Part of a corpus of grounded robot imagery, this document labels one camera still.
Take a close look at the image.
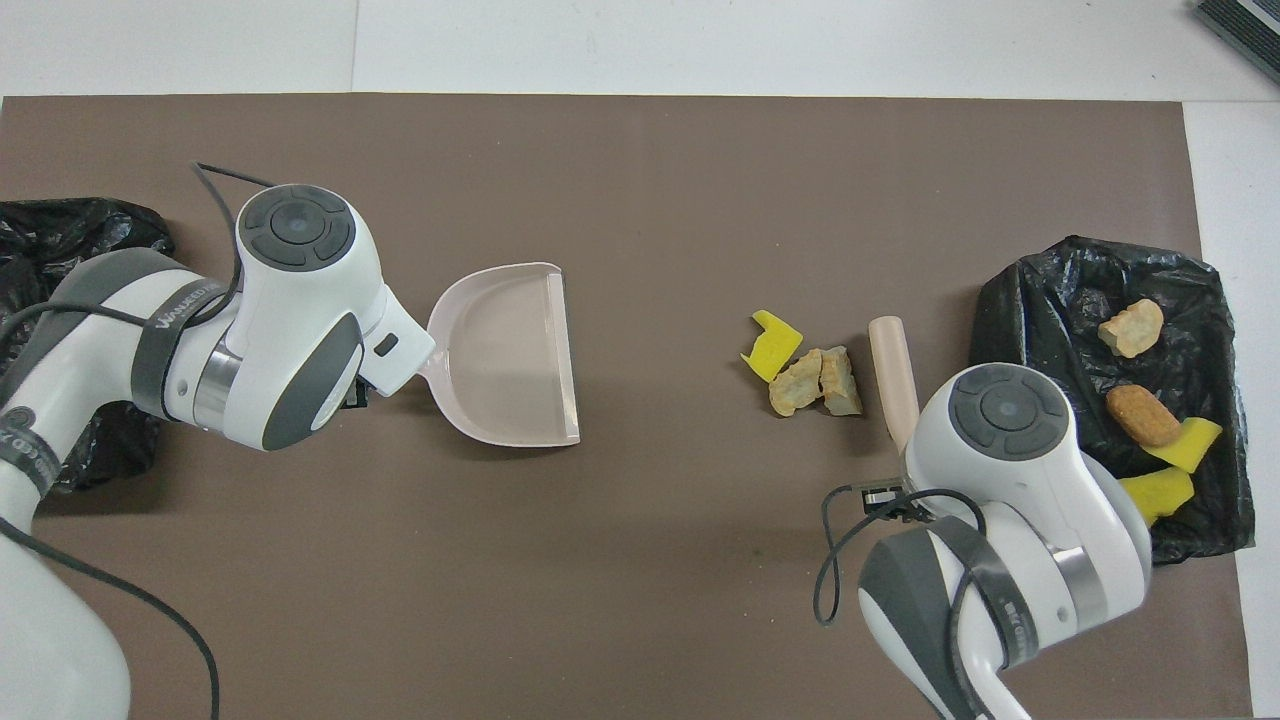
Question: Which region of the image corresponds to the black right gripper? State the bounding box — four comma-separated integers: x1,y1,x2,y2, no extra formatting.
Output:
862,483,932,522

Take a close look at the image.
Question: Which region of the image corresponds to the beige plastic dustpan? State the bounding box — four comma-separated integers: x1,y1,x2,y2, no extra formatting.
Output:
418,262,582,448

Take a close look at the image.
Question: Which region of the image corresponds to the notched yellow sponge piece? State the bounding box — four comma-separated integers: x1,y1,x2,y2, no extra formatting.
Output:
740,309,804,384

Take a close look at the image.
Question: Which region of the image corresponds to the brown fried nugget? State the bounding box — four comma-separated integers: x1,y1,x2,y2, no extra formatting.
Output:
1105,385,1183,448

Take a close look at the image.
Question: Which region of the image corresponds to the small croissant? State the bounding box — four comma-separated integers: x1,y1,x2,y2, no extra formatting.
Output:
1098,298,1166,359

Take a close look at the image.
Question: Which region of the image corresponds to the small yellow sponge piece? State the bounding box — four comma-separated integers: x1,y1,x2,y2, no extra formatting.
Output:
1143,417,1224,474

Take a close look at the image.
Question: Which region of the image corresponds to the bin with black bag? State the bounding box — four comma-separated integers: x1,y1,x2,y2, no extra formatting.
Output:
0,197,176,491
966,235,1256,566

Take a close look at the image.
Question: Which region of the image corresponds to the brown table mat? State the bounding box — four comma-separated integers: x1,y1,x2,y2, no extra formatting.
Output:
0,93,1253,720

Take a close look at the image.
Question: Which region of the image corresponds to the grey ribbed panel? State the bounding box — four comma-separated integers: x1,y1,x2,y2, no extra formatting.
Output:
1190,0,1280,86

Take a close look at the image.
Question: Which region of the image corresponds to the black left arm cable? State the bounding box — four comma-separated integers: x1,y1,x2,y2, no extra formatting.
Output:
0,162,276,720

